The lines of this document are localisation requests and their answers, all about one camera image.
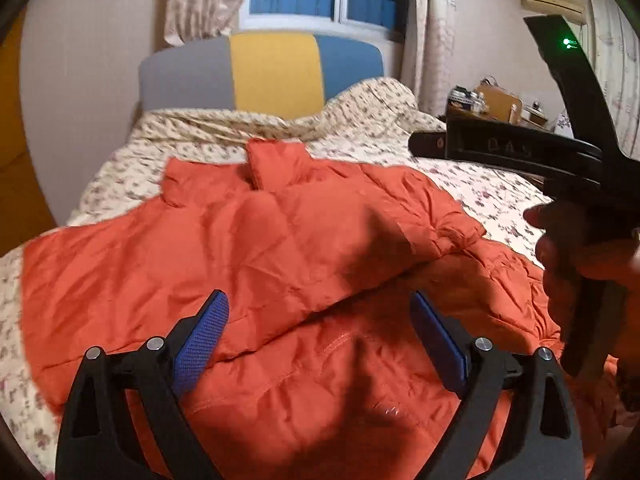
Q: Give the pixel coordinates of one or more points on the floral quilt bedspread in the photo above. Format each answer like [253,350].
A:
[369,122]

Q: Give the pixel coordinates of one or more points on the brown wooden wardrobe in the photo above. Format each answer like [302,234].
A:
[23,208]

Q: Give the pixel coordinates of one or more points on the wall air conditioner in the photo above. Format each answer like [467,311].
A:
[572,11]

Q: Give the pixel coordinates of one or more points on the grey yellow blue headboard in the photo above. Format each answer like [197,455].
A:
[284,74]

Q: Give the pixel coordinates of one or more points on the right hand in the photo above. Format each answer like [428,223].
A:
[570,255]

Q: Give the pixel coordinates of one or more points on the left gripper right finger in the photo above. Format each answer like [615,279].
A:
[541,436]

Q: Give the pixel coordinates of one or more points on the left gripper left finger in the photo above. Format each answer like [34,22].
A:
[114,395]

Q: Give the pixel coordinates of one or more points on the wooden desk with clutter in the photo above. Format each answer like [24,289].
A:
[490,102]

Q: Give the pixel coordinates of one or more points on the right beige curtain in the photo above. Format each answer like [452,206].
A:
[428,49]

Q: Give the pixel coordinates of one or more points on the orange quilted down jacket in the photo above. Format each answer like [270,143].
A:
[318,373]

